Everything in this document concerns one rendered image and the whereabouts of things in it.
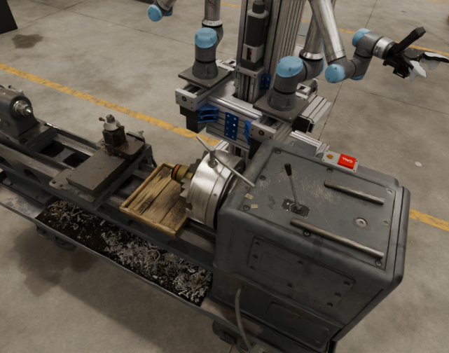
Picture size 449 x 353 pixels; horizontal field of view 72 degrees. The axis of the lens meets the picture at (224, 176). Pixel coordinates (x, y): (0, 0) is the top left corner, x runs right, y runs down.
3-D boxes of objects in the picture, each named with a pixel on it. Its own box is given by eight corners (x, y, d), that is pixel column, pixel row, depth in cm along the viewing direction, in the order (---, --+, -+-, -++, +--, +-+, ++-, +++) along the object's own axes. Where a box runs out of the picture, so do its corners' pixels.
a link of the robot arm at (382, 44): (389, 33, 122) (375, 40, 119) (399, 38, 119) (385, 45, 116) (382, 52, 127) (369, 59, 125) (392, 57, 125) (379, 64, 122)
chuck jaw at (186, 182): (207, 185, 128) (193, 202, 119) (206, 194, 131) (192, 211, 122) (184, 176, 131) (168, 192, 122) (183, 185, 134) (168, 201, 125)
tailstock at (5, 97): (60, 135, 181) (41, 91, 160) (31, 155, 168) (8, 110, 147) (22, 120, 189) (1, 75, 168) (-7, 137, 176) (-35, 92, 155)
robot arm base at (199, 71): (202, 64, 188) (202, 47, 181) (223, 71, 183) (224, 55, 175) (186, 73, 179) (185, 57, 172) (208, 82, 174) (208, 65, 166)
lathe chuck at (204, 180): (237, 185, 151) (240, 140, 126) (206, 239, 134) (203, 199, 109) (220, 178, 153) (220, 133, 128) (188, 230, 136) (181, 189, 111)
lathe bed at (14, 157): (251, 226, 167) (256, 205, 153) (223, 279, 145) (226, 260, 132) (38, 134, 208) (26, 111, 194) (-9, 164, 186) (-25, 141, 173)
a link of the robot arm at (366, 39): (358, 45, 134) (366, 24, 128) (380, 55, 128) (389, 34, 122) (347, 49, 131) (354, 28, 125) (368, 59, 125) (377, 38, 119)
